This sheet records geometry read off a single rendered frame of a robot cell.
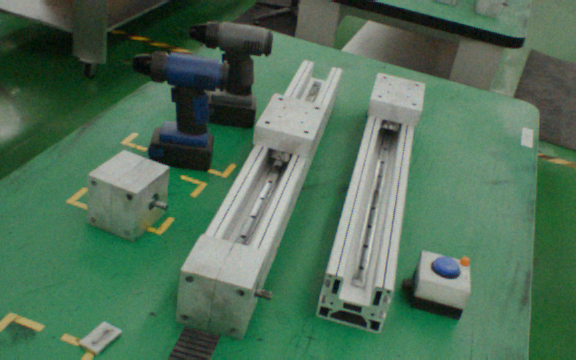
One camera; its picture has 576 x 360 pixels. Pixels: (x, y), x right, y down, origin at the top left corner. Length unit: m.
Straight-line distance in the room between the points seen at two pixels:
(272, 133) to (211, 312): 0.42
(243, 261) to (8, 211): 0.43
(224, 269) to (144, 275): 0.17
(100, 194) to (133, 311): 0.22
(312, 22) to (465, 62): 0.62
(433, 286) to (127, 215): 0.49
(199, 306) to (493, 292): 0.51
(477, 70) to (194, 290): 1.98
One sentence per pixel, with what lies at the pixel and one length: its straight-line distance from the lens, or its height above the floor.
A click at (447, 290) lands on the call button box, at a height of 0.83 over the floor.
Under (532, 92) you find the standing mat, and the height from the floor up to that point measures 0.02.
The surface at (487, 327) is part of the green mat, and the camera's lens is 1.16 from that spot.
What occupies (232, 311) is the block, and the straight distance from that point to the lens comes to 0.98.
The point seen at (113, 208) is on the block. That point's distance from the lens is 1.15.
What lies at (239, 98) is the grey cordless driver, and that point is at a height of 0.85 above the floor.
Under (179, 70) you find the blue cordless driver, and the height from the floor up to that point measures 0.98.
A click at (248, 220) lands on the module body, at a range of 1.14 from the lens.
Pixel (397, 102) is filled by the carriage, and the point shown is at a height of 0.90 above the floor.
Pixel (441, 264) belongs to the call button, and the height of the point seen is 0.85.
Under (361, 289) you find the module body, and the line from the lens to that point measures 1.07.
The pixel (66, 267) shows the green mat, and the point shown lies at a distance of 1.11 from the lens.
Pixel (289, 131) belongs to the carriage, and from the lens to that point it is 1.28.
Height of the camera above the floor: 1.48
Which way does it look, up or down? 31 degrees down
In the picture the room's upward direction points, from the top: 11 degrees clockwise
